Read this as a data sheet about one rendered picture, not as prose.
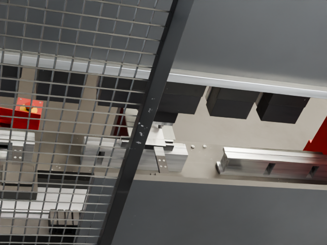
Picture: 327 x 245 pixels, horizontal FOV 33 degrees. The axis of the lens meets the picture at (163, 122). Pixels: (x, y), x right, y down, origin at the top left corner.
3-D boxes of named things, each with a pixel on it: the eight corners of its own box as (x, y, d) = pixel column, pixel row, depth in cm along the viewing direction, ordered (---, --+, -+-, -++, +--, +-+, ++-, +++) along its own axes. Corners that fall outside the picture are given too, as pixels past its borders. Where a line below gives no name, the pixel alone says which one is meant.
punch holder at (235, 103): (240, 104, 207) (257, 68, 196) (247, 119, 200) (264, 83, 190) (203, 100, 202) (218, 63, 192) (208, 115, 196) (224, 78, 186)
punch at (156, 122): (172, 124, 202) (179, 104, 196) (172, 128, 201) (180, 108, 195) (145, 121, 199) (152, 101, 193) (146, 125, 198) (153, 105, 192)
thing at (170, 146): (171, 145, 210) (172, 139, 209) (172, 150, 208) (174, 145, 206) (119, 141, 204) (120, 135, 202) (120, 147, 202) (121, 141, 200)
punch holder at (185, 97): (190, 99, 201) (204, 62, 190) (195, 114, 194) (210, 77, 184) (150, 95, 196) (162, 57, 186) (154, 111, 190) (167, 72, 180)
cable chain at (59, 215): (166, 220, 178) (169, 212, 175) (169, 236, 173) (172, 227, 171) (47, 217, 166) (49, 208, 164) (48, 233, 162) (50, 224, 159)
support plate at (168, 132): (162, 97, 229) (163, 95, 228) (174, 141, 210) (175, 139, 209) (119, 93, 223) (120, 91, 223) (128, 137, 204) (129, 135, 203)
